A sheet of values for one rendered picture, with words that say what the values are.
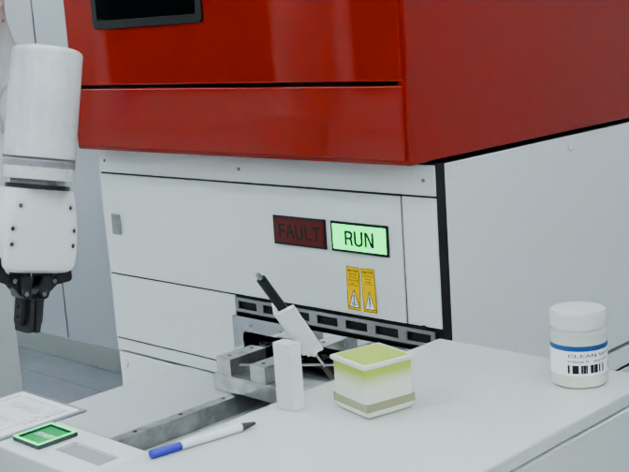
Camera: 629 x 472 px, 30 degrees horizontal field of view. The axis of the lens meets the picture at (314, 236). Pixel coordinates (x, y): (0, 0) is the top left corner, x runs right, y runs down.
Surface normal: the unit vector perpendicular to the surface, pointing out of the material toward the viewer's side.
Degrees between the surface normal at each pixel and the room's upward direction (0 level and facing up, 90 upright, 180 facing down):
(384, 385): 90
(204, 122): 90
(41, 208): 90
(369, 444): 0
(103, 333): 90
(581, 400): 0
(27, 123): 80
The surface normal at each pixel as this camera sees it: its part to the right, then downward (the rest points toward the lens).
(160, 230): -0.69, 0.18
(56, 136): 0.63, 0.08
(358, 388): -0.84, 0.15
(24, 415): -0.07, -0.98
